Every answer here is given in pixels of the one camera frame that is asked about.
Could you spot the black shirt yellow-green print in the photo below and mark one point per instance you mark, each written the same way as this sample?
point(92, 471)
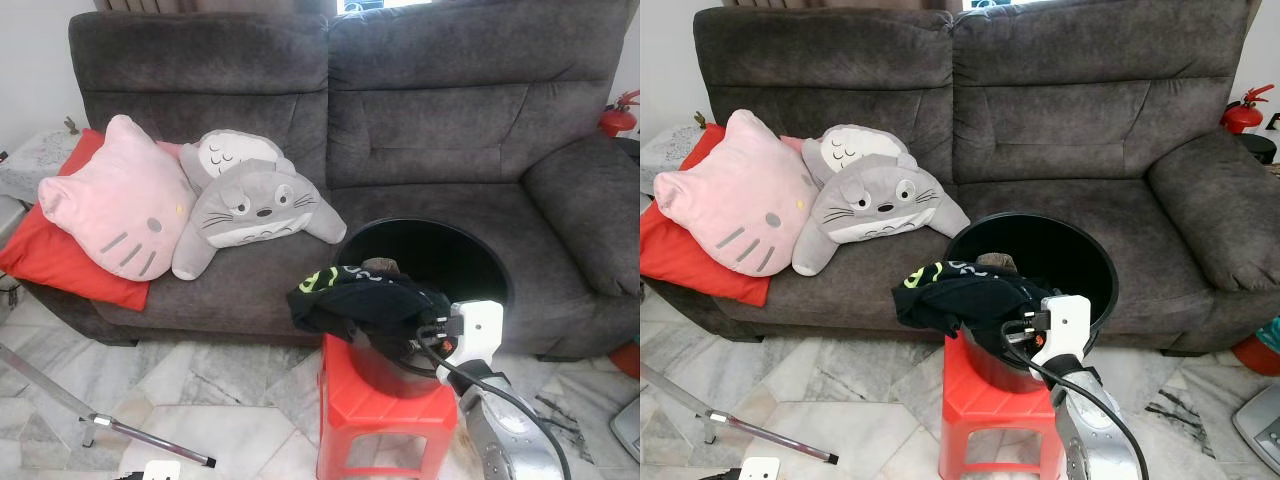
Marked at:
point(360, 300)
point(965, 300)

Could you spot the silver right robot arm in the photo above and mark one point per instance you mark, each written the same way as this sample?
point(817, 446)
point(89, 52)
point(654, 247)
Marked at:
point(1095, 440)
point(510, 440)

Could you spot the brown cloth lump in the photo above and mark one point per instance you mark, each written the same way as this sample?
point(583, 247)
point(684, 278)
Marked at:
point(997, 262)
point(382, 266)

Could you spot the black plastic bucket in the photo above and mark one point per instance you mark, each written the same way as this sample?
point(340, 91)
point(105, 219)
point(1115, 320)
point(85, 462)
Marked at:
point(440, 255)
point(1060, 250)

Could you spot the red plastic stool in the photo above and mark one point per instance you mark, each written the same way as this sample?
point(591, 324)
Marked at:
point(380, 420)
point(990, 420)

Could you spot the red plastic basin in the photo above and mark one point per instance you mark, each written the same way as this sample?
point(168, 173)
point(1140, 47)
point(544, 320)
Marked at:
point(626, 360)
point(1258, 355)

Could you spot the grey totoro plush pillow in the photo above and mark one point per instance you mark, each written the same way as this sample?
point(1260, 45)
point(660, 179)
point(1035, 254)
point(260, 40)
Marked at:
point(250, 210)
point(870, 205)

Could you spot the dark grey sofa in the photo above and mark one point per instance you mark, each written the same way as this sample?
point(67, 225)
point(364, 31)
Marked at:
point(430, 120)
point(1050, 110)

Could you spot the white floor fan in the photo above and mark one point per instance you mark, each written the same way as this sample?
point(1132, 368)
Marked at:
point(628, 430)
point(1258, 430)

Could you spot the pale sleeping totoro pillow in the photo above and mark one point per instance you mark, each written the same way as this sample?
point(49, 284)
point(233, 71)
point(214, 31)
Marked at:
point(855, 150)
point(235, 155)

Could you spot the teal cloth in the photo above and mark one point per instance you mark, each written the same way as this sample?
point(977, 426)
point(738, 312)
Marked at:
point(1270, 333)

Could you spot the red cushion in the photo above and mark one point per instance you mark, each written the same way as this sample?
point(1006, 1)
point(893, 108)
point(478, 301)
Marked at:
point(680, 255)
point(50, 262)

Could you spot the red fire extinguisher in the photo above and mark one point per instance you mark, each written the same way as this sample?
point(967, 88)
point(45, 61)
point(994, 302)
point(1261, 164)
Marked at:
point(1242, 115)
point(618, 118)

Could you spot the lace covered side table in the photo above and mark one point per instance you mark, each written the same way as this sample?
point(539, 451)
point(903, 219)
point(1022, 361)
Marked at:
point(665, 155)
point(35, 160)

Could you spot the silver metal clothes rack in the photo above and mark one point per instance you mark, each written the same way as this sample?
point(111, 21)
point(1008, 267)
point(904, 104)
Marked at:
point(92, 425)
point(712, 420)

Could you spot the pink cat pillow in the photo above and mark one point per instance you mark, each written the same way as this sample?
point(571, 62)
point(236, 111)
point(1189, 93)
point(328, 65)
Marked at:
point(110, 210)
point(730, 205)

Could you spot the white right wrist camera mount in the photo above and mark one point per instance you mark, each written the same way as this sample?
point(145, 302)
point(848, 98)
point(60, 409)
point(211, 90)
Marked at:
point(480, 325)
point(1068, 320)

